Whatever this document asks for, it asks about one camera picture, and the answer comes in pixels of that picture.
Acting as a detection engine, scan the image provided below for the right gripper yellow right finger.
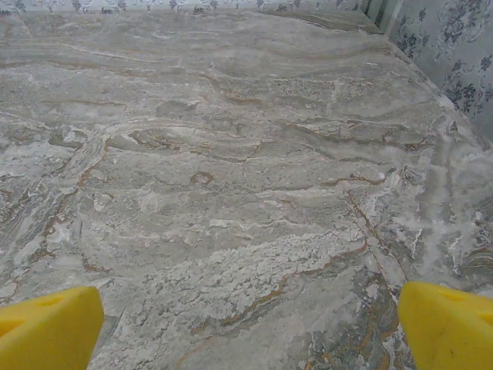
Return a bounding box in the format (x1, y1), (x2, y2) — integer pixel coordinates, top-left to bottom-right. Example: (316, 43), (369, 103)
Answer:
(397, 281), (493, 370)

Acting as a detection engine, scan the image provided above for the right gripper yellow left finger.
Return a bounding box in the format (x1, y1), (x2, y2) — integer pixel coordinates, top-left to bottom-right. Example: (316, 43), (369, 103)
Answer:
(0, 285), (104, 370)

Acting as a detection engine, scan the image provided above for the aluminium frame post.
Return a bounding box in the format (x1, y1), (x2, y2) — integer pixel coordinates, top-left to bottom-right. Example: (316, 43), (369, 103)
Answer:
(364, 0), (390, 35)

